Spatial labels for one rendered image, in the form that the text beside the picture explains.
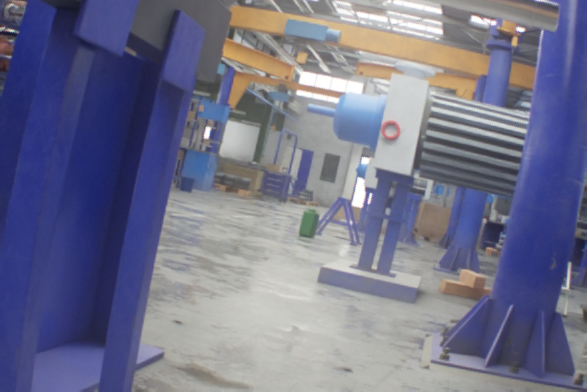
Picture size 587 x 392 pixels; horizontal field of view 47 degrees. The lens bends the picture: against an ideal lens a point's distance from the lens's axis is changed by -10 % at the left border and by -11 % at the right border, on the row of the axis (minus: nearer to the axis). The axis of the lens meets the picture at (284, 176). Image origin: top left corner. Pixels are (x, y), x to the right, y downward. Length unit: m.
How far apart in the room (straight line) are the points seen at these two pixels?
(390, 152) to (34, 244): 4.27
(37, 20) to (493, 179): 4.06
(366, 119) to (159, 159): 3.98
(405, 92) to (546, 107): 2.08
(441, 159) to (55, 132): 4.31
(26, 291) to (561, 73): 2.62
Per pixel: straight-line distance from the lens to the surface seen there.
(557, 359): 3.24
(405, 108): 5.07
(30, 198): 0.91
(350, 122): 5.22
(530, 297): 3.11
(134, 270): 1.31
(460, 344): 3.17
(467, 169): 5.08
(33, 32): 1.51
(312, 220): 9.28
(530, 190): 3.13
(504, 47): 8.84
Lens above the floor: 0.58
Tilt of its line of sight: level
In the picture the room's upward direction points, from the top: 13 degrees clockwise
